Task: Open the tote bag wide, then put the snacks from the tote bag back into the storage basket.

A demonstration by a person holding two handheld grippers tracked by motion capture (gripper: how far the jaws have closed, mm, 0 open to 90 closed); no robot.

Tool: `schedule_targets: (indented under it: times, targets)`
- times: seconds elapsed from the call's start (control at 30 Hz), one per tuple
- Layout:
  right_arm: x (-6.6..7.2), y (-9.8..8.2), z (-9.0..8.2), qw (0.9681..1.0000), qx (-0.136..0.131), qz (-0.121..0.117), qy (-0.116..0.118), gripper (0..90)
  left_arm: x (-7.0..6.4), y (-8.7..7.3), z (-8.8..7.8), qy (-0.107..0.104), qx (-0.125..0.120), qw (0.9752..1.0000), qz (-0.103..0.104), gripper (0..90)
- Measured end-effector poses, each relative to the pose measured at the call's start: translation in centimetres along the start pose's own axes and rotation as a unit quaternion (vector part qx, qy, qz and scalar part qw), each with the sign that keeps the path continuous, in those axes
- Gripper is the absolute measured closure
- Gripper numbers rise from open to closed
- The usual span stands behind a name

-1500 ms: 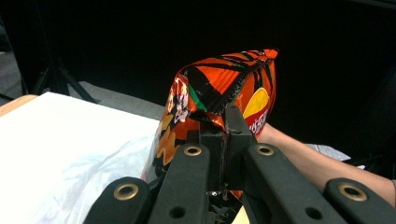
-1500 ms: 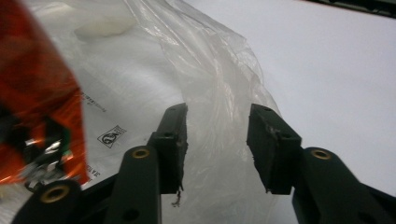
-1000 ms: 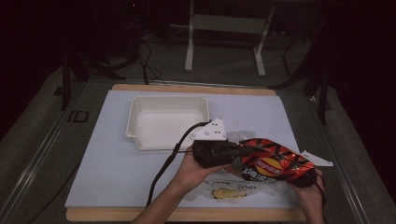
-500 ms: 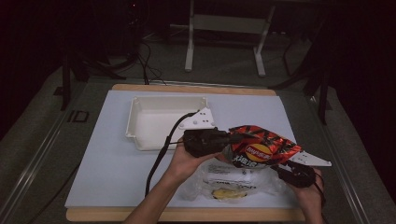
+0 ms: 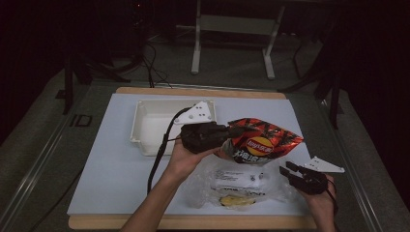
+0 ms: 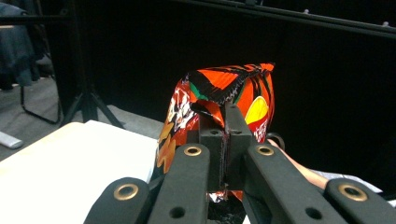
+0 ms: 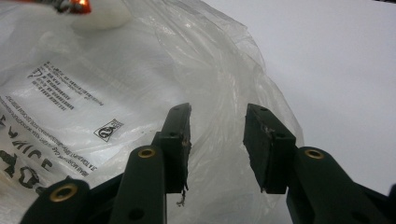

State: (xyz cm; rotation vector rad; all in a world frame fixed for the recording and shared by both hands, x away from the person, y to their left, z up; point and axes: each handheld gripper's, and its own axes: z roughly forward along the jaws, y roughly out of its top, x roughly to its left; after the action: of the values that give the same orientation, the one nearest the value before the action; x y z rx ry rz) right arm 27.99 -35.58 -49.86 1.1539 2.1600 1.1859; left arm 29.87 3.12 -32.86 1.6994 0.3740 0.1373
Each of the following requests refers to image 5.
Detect person's left hand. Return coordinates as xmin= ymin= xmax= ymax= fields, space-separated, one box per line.
xmin=166 ymin=138 xmax=223 ymax=182

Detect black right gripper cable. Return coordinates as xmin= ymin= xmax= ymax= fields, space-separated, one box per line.
xmin=324 ymin=178 xmax=340 ymax=218

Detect white printed package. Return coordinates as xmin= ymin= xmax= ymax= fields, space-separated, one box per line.
xmin=210 ymin=168 xmax=271 ymax=195

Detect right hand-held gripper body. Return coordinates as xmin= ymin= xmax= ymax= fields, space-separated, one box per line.
xmin=290 ymin=156 xmax=346 ymax=196

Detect person's right hand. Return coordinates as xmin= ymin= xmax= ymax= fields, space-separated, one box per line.
xmin=297 ymin=174 xmax=338 ymax=215

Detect red chips bag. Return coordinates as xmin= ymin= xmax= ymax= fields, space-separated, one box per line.
xmin=215 ymin=117 xmax=305 ymax=166

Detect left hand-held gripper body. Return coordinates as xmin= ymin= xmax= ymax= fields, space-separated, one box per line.
xmin=173 ymin=101 xmax=232 ymax=155

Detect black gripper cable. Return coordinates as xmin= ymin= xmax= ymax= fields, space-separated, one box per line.
xmin=146 ymin=106 xmax=193 ymax=195
xmin=324 ymin=178 xmax=340 ymax=218

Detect white table mat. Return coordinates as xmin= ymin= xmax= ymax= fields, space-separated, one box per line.
xmin=67 ymin=93 xmax=311 ymax=217

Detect dark metal stand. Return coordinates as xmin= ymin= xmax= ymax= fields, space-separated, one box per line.
xmin=55 ymin=52 xmax=132 ymax=116
xmin=278 ymin=28 xmax=344 ymax=131

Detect white metal stand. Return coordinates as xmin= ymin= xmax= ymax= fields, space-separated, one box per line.
xmin=190 ymin=0 xmax=287 ymax=81

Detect clear plastic bag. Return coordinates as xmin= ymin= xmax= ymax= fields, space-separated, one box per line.
xmin=185 ymin=157 xmax=302 ymax=211

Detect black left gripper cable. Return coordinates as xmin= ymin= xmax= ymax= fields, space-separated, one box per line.
xmin=146 ymin=106 xmax=193 ymax=195

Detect black floor cables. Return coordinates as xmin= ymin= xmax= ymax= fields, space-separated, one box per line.
xmin=110 ymin=38 xmax=173 ymax=89

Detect white plastic bin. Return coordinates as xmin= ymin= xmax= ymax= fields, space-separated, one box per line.
xmin=130 ymin=99 xmax=218 ymax=158

